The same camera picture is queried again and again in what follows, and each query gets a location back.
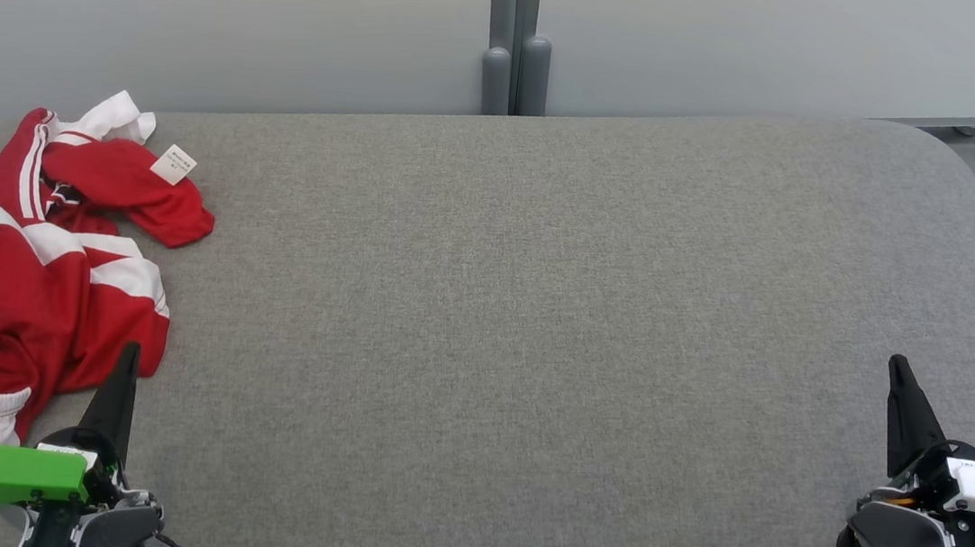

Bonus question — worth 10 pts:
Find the red Bulls jersey shirt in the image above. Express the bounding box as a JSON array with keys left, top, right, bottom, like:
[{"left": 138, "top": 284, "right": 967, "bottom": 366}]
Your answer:
[{"left": 0, "top": 77, "right": 228, "bottom": 252}]

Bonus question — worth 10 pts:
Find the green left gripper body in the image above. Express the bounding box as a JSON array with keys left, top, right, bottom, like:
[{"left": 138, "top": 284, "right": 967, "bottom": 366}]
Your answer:
[{"left": 0, "top": 417, "right": 132, "bottom": 544}]

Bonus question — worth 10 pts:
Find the grey partition post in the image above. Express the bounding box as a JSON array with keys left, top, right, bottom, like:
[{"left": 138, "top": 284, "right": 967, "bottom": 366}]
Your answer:
[
  {"left": 475, "top": 0, "right": 520, "bottom": 119},
  {"left": 504, "top": 0, "right": 560, "bottom": 120}
]

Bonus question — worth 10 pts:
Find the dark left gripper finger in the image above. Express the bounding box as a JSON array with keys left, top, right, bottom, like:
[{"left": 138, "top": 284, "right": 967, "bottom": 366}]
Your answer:
[{"left": 76, "top": 338, "right": 143, "bottom": 463}]

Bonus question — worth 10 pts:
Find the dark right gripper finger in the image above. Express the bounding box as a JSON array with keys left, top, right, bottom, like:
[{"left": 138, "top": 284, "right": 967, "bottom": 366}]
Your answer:
[{"left": 877, "top": 354, "right": 956, "bottom": 485}]

